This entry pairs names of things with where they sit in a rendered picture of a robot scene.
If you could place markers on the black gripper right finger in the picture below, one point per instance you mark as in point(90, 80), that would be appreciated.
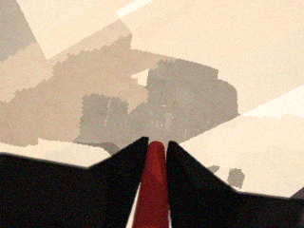
point(199, 199)

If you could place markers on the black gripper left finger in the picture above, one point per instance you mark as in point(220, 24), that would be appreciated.
point(98, 196)

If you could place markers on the red peg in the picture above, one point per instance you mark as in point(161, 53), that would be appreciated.
point(152, 207)

